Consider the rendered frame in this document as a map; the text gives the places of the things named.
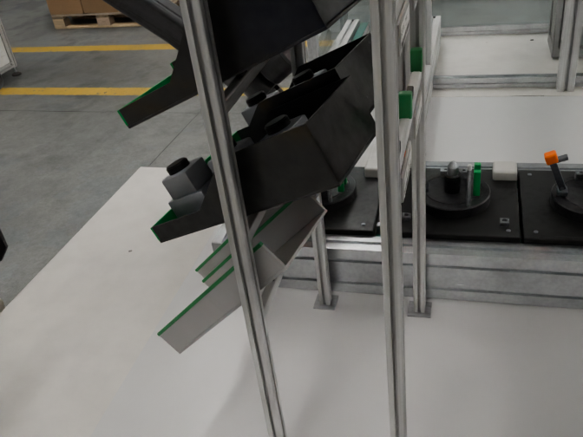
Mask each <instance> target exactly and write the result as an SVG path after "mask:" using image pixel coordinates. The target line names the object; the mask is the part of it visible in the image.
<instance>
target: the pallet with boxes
mask: <svg viewBox="0 0 583 437"><path fill-rule="evenodd" d="M170 1H171V2H173V3H175V4H176V5H178V6H179V5H180V2H179V0H170ZM46 2H47V5H48V7H49V12H50V15H51V17H52V20H53V23H54V25H55V29H84V28H112V27H138V26H141V25H139V24H138V23H137V22H132V23H116V22H115V18H119V17H128V16H125V15H124V14H122V13H121V12H120V11H119V10H117V9H115V8H114V7H112V6H111V5H109V4H107V3H105V2H104V1H102V0H46ZM66 16H71V18H72V19H96V20H97V23H83V24H71V23H70V20H69V18H68V17H66Z"/></svg>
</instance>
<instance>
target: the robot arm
mask: <svg viewBox="0 0 583 437"><path fill-rule="evenodd" d="M102 1H104V2H105V3H107V4H109V5H111V6H112V7H114V8H115V9H117V10H119V11H120V12H121V13H122V14H124V15H125V16H128V17H129V18H131V19H132V20H134V21H135V22H137V23H138V24H139V25H141V26H142V27H144V28H146V29H148V30H149V31H151V32H152V33H154V34H155V35H157V36H158V37H159V38H161V39H163V40H164V41H165V42H167V43H169V44H170V45H171V46H173V47H174V48H175V49H177V50H178V51H179V47H180V42H181V38H182V36H183V32H184V28H185V27H184V23H183V18H182V14H181V9H180V7H179V6H178V5H176V4H175V3H173V2H171V1H170V0H102ZM291 73H292V63H291V56H290V49H288V50H286V51H284V52H282V53H280V54H278V55H276V56H274V57H272V58H270V59H269V61H268V62H267V63H266V65H265V66H264V67H263V68H262V69H261V70H260V72H259V73H258V74H257V76H256V77H255V78H254V80H253V81H252V82H251V84H250V85H249V86H248V88H247V89H246V91H245V92H244V93H243V94H244V95H245V96H246V97H247V98H249V97H250V96H251V95H254V94H256V93H257V92H259V91H261V90H263V91H265V94H266V95H268V94H270V93H272V92H275V91H279V93H280V92H282V91H284V90H283V89H282V88H281V87H280V86H279V85H278V84H280V83H281V82H282V81H283V80H284V79H285V78H286V77H287V76H288V75H290V74H291ZM234 78H235V76H234V77H232V78H230V79H228V80H226V81H224V82H223V83H224V84H226V85H227V86H228V85H229V84H230V83H231V82H232V81H233V79H234ZM2 86H3V77H2V76H1V74H0V89H1V88H2Z"/></svg>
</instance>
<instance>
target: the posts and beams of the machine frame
mask: <svg viewBox="0 0 583 437"><path fill-rule="evenodd" d="M582 25H583V0H566V5H565V12H564V20H563V28H562V35H561V43H560V57H559V65H558V72H557V82H556V90H557V92H564V90H566V91H567V92H573V91H574V84H575V78H576V71H577V65H578V58H579V52H580V38H581V32H582Z"/></svg>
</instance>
